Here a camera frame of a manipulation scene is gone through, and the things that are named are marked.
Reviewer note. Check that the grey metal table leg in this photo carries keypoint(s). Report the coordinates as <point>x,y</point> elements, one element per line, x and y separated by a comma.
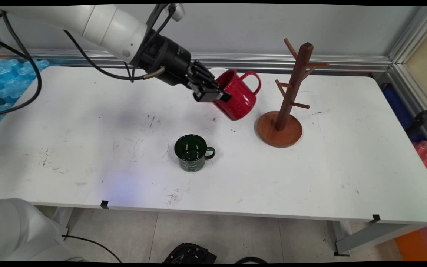
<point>369,237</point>

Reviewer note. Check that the aluminium side frame rail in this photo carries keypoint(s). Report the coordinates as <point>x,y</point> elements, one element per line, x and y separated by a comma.
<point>406,87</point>

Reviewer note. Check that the black device on floor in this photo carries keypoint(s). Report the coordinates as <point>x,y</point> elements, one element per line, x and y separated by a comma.
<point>189,254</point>

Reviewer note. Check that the dark blue plastic crate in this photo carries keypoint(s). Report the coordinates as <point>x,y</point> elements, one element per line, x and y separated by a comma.
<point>399,107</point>

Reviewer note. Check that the red enamel mug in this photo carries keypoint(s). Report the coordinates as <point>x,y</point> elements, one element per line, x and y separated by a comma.
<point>239,96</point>

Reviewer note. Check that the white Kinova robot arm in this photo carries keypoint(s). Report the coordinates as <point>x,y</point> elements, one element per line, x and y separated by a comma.
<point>98,26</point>

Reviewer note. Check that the red bowl white inside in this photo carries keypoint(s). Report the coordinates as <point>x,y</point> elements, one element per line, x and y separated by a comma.
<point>215,70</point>

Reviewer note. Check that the white rounded machine housing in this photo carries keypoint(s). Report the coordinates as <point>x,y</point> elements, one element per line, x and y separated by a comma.
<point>17,233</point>

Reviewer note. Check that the green enamel mug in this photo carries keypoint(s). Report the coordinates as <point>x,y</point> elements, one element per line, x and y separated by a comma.
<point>193,155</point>

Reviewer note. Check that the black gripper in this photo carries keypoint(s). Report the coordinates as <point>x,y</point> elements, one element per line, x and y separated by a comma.
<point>172,59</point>

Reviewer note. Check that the black tripod stand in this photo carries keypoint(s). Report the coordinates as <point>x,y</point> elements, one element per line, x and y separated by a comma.
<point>423,116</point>

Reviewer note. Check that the brown wooden mug tree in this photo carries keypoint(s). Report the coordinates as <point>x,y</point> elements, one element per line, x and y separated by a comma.
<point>280,129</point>

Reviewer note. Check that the blue foam sheet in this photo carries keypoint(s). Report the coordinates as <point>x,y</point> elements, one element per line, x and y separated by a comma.
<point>9,81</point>

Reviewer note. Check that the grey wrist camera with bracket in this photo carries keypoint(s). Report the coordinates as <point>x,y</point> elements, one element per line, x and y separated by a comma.
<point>176,11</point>

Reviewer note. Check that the aluminium corner frame post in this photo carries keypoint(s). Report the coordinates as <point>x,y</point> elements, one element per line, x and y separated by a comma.
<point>413,33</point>

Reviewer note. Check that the aluminium back frame rail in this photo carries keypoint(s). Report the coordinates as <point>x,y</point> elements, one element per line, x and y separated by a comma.
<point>254,61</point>

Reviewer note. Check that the beige wooden board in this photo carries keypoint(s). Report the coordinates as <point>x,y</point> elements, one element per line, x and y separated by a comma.
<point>426,63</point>

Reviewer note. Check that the black table edge clip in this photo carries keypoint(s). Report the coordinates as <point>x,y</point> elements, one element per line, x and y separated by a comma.
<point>104,204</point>
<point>376,218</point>

